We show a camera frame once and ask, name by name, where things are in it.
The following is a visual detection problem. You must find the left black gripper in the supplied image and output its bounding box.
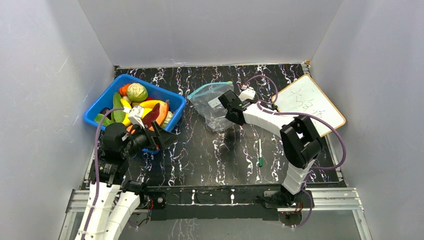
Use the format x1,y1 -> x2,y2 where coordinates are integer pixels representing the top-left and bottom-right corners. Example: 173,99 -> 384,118
121,120 -> 180,158

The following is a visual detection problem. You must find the orange papaya slice toy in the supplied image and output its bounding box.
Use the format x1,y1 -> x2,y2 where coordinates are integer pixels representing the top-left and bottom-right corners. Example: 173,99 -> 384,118
142,102 -> 173,130

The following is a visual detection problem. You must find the clear zip top bag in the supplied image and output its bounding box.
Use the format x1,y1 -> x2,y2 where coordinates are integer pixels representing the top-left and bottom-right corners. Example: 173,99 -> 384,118
187,81 -> 235,132

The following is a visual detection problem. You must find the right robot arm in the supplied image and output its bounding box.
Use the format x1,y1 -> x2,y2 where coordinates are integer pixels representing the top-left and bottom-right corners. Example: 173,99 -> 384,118
218,90 -> 323,207

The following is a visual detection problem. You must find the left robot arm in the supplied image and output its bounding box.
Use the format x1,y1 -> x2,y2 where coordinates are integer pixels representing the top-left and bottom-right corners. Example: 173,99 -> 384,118
75,121 -> 178,240

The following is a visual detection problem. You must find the yellow bell pepper toy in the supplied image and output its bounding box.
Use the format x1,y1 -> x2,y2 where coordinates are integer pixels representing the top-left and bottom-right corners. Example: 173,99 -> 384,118
132,100 -> 164,119

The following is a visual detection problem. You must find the blue plastic bin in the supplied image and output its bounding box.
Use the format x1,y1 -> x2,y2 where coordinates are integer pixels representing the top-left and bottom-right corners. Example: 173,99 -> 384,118
83,73 -> 187,155

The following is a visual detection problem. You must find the yellow banana toy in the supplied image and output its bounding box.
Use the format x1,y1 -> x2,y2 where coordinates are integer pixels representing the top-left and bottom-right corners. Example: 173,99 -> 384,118
120,98 -> 132,127

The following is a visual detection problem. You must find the green cabbage toy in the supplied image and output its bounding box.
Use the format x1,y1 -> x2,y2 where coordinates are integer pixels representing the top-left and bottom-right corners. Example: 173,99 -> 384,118
126,83 -> 148,102

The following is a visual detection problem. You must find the green capped white marker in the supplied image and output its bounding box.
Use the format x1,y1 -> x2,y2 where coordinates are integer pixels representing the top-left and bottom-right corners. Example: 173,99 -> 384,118
258,139 -> 263,168

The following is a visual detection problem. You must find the white dry erase board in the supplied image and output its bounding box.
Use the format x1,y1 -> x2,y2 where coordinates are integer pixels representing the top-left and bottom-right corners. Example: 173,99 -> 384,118
271,74 -> 346,129

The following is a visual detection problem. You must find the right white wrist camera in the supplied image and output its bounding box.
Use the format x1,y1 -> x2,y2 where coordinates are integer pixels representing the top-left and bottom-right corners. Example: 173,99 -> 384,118
238,85 -> 256,101

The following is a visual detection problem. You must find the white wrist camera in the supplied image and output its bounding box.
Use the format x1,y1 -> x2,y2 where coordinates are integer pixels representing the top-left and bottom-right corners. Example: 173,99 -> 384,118
128,105 -> 145,129
238,85 -> 256,101

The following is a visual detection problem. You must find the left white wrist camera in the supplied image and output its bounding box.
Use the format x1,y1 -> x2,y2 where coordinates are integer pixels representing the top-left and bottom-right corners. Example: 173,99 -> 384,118
128,105 -> 145,129

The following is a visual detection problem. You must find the aluminium frame rail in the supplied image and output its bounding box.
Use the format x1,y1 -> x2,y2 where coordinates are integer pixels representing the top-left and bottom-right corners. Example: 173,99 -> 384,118
59,184 -> 372,240

